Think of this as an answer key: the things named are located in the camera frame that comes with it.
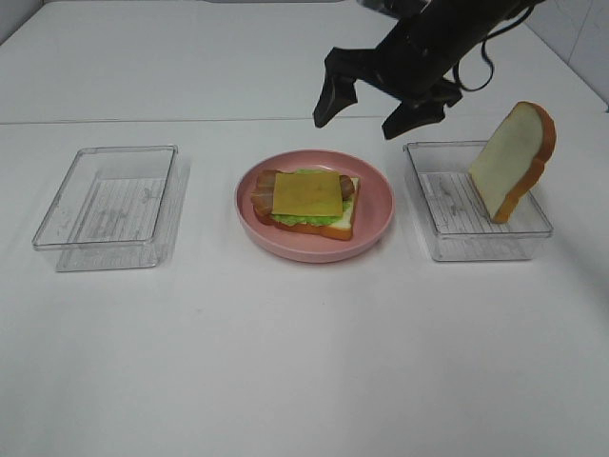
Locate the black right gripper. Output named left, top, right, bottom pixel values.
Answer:
left=313, top=18, right=462, bottom=140

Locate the bread slice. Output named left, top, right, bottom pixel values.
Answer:
left=268, top=177, right=360, bottom=241
left=468, top=101, right=557, bottom=224

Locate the brown bacon strip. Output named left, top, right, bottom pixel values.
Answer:
left=255, top=169, right=356, bottom=200

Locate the green lettuce leaf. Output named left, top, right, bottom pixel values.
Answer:
left=265, top=169, right=360, bottom=231

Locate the pink bacon strip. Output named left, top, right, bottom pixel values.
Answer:
left=250, top=184, right=274, bottom=225

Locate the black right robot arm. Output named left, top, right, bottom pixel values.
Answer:
left=313, top=0, right=536, bottom=139

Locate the pink round plate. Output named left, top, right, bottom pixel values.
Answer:
left=235, top=149, right=395, bottom=264

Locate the right clear plastic tray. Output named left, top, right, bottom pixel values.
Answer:
left=403, top=141, right=553, bottom=262

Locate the clear plastic tray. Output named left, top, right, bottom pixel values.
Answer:
left=32, top=145, right=181, bottom=272
left=403, top=141, right=553, bottom=262

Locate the left clear plastic tray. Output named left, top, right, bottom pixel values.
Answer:
left=32, top=145, right=181, bottom=272

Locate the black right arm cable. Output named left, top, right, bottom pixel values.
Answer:
left=451, top=0, right=537, bottom=94

